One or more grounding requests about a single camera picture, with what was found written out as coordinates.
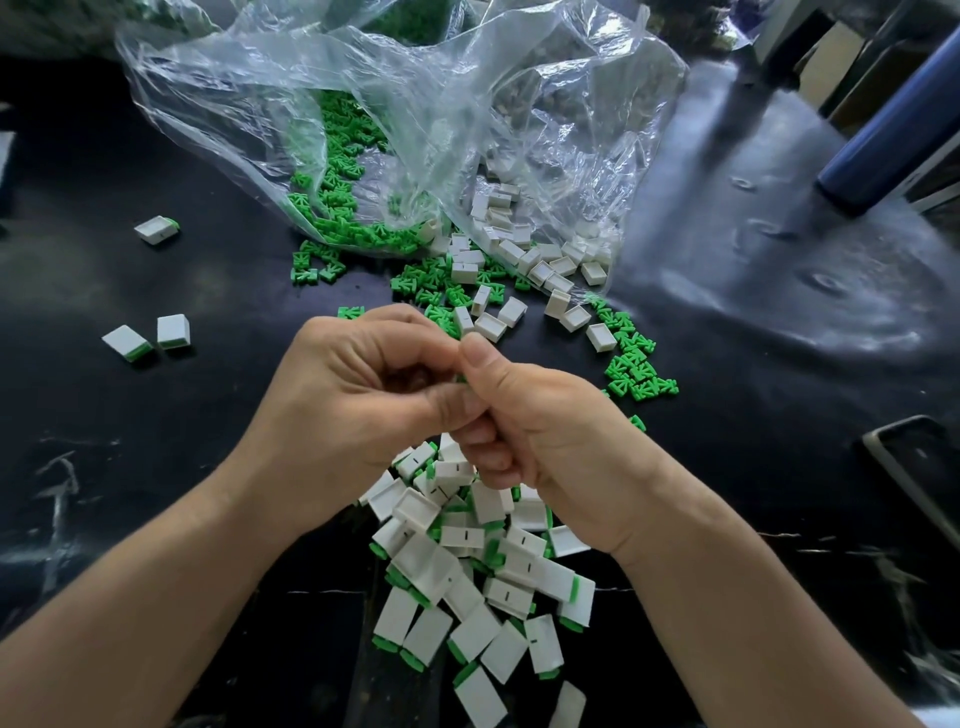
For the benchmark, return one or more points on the person's left hand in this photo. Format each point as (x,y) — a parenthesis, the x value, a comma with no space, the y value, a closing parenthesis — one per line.
(345,413)

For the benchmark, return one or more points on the person's right hand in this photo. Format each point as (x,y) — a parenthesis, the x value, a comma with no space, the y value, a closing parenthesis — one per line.
(563,435)

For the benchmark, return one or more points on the pile of assembled white-green pieces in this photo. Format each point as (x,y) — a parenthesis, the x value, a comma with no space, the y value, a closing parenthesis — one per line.
(480,593)

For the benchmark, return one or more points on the heap of white caps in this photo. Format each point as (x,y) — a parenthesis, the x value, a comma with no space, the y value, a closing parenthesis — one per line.
(525,255)

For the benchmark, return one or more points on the assembled white-green part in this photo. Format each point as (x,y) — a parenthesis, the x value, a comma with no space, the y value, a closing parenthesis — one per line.
(126,342)
(174,330)
(156,230)

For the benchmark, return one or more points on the pile of green clips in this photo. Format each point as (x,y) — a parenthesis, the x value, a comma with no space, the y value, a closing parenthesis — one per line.
(338,195)

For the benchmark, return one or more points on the person's right forearm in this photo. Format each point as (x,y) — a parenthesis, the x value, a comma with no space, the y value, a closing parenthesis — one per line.
(765,630)

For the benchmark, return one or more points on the person's left forearm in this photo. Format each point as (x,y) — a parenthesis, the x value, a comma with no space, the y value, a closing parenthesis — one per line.
(150,623)

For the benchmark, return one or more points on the clear plastic bag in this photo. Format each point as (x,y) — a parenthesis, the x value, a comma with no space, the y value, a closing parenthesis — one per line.
(578,98)

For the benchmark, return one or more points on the black smartphone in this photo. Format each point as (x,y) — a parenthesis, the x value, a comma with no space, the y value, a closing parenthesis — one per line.
(918,480)

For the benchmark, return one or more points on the plastic bag full of green pieces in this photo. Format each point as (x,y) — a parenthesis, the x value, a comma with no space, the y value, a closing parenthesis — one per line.
(413,15)

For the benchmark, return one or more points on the blue cylinder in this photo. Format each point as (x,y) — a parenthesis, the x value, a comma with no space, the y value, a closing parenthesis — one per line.
(897,128)

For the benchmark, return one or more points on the brown cardboard box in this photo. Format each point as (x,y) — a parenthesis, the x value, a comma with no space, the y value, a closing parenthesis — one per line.
(833,68)

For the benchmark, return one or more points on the large bag of assembled pieces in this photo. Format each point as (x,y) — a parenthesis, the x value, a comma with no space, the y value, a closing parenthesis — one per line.
(75,23)

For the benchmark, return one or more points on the white metal frame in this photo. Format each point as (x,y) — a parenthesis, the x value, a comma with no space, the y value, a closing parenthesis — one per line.
(780,27)

